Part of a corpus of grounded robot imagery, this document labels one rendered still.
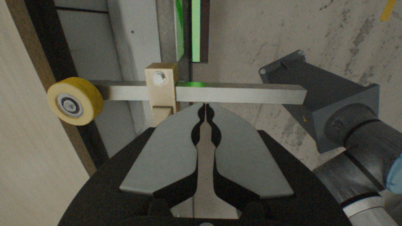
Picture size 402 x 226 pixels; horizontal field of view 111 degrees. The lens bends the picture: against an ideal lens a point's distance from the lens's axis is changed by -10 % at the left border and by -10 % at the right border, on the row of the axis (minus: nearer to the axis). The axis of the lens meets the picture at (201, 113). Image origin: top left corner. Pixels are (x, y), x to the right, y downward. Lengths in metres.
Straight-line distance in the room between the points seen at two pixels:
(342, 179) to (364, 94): 0.34
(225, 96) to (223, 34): 0.86
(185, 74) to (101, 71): 0.23
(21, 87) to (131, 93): 0.18
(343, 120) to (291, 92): 0.45
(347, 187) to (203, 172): 1.36
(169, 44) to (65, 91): 0.25
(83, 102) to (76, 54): 0.16
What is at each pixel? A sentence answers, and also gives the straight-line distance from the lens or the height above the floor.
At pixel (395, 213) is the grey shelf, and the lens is 3.34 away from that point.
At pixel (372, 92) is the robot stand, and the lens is 0.84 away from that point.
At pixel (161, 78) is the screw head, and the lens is 0.27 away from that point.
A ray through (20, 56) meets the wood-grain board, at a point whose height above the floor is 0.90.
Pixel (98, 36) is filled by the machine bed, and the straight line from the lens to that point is 0.51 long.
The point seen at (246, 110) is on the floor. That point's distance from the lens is 1.32.
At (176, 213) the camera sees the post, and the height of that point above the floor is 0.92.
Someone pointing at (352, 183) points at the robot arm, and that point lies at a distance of 0.68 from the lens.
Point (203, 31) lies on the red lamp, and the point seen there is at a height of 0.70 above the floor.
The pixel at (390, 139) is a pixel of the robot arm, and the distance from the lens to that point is 0.71.
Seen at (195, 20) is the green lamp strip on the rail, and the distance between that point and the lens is 0.42.
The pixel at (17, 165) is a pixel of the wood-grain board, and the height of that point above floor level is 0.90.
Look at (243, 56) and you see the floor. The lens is 1.17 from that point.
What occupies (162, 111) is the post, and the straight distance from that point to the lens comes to 0.29.
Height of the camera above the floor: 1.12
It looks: 60 degrees down
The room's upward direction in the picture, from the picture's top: 177 degrees counter-clockwise
